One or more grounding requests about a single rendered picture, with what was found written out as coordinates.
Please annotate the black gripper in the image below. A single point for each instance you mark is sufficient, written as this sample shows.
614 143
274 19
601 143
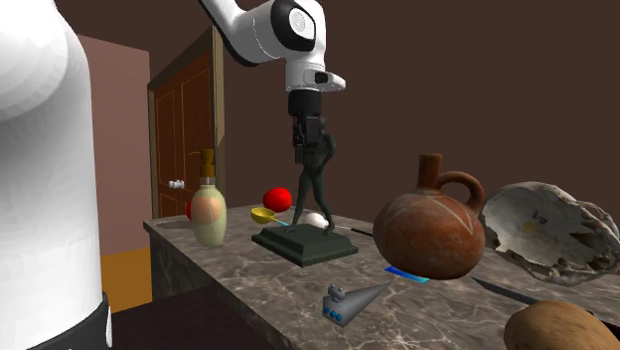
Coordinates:
304 103

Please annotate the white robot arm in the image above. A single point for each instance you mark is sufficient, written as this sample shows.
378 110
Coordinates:
43 169

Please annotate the red ball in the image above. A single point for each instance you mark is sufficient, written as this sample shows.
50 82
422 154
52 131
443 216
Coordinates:
277 199

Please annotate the white egg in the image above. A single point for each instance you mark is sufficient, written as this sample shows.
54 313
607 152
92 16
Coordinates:
316 219

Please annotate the brown wooden door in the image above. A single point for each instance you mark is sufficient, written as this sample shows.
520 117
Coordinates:
181 135

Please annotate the thin black pen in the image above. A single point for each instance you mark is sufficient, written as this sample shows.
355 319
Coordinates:
361 232

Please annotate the dark green figure statue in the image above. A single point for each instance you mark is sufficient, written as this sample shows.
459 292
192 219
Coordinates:
306 245

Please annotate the green soap dispenser bottle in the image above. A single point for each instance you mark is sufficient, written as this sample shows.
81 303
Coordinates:
209 218

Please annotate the small red round thing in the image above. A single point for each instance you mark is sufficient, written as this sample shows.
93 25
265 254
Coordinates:
188 210

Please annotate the brown clay jug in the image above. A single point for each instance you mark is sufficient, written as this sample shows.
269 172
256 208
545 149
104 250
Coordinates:
428 237

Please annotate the blue flat card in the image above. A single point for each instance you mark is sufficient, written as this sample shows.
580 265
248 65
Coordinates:
409 275

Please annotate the grey toy spaceship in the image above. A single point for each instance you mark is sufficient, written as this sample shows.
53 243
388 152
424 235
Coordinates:
346 305

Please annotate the grey shell bowl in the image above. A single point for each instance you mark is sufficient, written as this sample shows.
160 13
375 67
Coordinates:
537 228

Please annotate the black knife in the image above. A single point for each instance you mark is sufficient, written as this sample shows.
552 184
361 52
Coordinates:
503 291

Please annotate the brown potato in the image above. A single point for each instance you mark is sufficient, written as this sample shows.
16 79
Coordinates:
557 329

